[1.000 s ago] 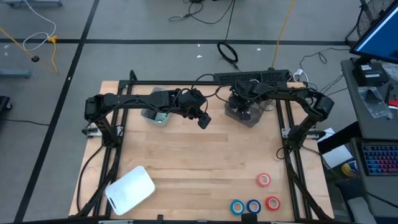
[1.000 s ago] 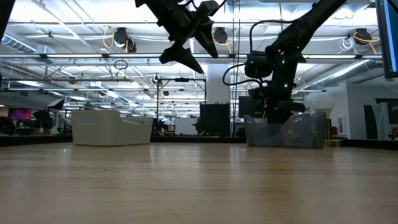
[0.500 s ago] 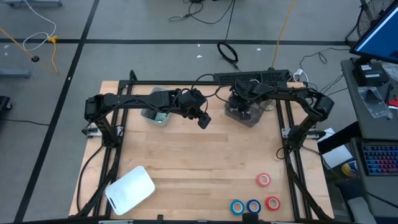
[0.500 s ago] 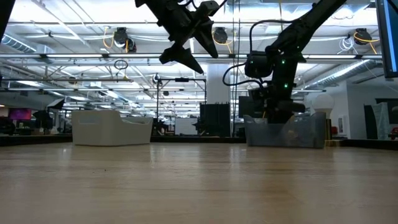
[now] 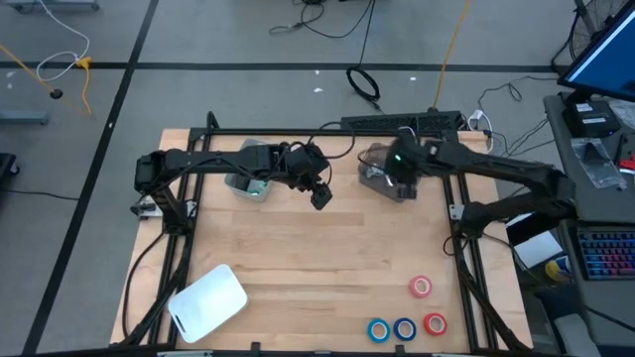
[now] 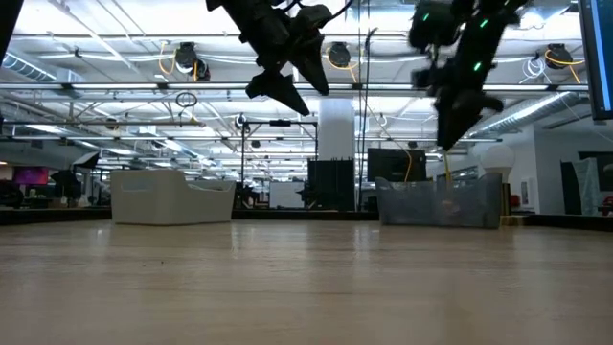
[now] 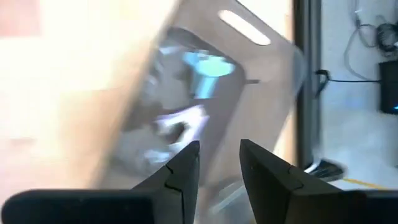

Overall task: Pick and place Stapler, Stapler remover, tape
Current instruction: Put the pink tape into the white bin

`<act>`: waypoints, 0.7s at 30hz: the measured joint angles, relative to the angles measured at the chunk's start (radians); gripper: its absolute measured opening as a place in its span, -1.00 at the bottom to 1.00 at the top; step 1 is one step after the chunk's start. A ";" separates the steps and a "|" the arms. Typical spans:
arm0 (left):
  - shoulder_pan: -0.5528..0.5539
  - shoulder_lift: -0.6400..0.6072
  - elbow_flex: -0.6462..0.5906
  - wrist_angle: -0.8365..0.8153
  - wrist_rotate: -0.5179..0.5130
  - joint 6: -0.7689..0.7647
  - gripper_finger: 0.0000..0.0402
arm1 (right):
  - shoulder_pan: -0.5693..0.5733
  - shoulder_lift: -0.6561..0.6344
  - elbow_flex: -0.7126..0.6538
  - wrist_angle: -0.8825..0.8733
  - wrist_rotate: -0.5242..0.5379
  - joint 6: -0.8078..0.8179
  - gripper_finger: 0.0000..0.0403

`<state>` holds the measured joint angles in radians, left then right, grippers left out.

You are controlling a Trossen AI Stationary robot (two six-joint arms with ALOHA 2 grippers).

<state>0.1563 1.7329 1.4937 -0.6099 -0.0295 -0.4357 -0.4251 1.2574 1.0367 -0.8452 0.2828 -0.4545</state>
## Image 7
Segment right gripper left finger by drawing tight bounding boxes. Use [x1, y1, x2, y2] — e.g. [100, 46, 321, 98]
[1, 140, 200, 224]

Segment black coiled cable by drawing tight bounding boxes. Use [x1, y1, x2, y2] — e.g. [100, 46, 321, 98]
[374, 21, 398, 54]

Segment light blue tape roll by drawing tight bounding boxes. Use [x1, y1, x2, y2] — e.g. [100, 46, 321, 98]
[182, 51, 236, 100]

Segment translucent grey plastic bin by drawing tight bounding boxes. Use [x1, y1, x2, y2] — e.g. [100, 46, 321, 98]
[93, 0, 307, 224]

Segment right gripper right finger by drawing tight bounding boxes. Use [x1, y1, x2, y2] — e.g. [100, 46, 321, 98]
[239, 139, 398, 224]

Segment black power strip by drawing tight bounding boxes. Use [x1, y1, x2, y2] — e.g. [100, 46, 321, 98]
[378, 60, 398, 115]

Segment yellow hanging cable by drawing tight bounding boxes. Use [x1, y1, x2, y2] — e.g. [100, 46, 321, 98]
[341, 177, 391, 191]

